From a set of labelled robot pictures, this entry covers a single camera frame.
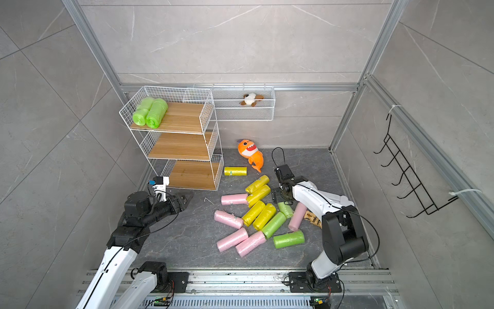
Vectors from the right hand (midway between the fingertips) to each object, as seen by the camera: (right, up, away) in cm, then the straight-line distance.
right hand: (285, 195), depth 91 cm
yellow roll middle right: (-10, -10, -4) cm, 15 cm away
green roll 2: (-6, -13, -5) cm, 15 cm away
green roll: (0, -7, -1) cm, 7 cm away
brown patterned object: (+12, -10, -2) cm, 16 cm away
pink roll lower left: (-25, -18, -10) cm, 32 cm away
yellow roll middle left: (-18, -10, -3) cm, 20 cm away
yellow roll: (-13, +4, +7) cm, 16 cm away
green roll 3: (+3, -17, -9) cm, 20 cm away
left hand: (-40, +4, -18) cm, 44 cm away
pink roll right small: (+5, -10, -3) cm, 11 cm away
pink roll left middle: (-27, -11, -4) cm, 29 cm away
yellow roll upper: (-10, +8, +12) cm, 18 cm away
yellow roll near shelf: (-25, +11, +13) cm, 31 cm away
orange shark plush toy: (-18, +23, +19) cm, 35 cm away
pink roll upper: (-25, -2, +2) cm, 25 cm away
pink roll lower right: (-15, -18, -10) cm, 25 cm away
